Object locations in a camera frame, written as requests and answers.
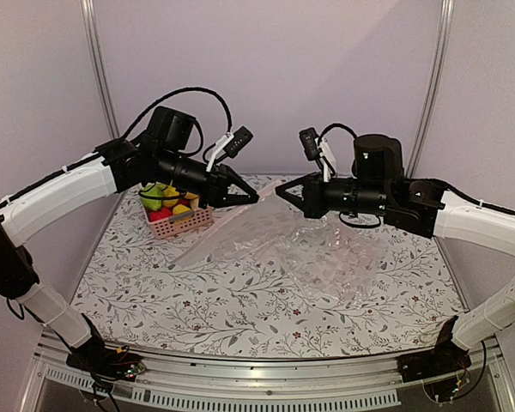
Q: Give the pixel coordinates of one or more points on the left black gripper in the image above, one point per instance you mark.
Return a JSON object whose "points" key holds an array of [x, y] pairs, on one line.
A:
{"points": [[216, 187]]}

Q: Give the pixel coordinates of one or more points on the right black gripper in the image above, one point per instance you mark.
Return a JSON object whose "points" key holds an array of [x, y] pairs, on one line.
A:
{"points": [[312, 202]]}

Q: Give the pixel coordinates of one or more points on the pink dotted zip bag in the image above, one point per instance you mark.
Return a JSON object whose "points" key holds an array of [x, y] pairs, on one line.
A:
{"points": [[242, 231]]}

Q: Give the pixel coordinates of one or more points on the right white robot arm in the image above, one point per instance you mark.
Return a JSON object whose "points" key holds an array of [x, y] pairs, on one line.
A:
{"points": [[431, 208]]}

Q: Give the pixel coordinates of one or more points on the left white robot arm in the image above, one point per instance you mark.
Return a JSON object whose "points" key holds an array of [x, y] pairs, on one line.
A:
{"points": [[157, 154]]}

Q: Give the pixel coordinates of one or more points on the crinkled clear zip bag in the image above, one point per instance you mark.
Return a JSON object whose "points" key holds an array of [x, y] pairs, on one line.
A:
{"points": [[325, 258]]}

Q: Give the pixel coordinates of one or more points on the yellow plush lemon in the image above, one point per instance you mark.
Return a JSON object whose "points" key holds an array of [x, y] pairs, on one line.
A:
{"points": [[180, 209]]}

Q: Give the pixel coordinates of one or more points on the yellow plush banana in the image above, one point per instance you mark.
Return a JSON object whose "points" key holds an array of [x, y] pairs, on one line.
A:
{"points": [[171, 195]]}

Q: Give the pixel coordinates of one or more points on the red plush tomato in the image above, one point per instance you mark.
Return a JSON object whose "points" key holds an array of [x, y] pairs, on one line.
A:
{"points": [[158, 215]]}

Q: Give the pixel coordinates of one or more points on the green plush pepper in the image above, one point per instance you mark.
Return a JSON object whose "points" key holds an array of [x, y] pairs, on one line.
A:
{"points": [[151, 196]]}

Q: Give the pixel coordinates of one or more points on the pink plastic basket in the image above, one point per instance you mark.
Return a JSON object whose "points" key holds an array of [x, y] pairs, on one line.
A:
{"points": [[175, 225]]}

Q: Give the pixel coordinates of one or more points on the floral tablecloth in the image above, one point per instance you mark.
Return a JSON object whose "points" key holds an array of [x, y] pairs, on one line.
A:
{"points": [[135, 294]]}

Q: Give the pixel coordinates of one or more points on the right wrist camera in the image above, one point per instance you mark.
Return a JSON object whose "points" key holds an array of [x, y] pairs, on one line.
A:
{"points": [[319, 152]]}

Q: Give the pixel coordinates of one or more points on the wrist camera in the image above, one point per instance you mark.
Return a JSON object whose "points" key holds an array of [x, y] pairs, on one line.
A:
{"points": [[319, 152], [228, 146]]}

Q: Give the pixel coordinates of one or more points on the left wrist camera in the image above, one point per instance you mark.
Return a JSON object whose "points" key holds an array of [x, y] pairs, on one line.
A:
{"points": [[228, 146]]}

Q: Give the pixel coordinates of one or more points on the right aluminium frame post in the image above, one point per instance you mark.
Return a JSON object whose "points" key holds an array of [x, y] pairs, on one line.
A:
{"points": [[439, 55]]}

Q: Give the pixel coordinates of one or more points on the aluminium frame post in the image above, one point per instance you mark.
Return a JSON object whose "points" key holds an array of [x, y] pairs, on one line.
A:
{"points": [[439, 55], [98, 66]]}

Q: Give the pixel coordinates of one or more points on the front aluminium rail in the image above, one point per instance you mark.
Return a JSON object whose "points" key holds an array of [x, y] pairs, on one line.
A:
{"points": [[176, 381]]}

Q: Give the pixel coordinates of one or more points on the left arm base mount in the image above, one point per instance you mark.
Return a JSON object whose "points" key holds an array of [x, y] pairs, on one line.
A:
{"points": [[106, 363]]}

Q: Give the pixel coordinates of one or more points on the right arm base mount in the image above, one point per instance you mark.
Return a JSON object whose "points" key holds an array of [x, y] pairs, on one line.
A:
{"points": [[445, 357]]}

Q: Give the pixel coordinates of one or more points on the left aluminium frame post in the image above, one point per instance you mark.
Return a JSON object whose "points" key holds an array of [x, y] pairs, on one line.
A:
{"points": [[98, 66]]}

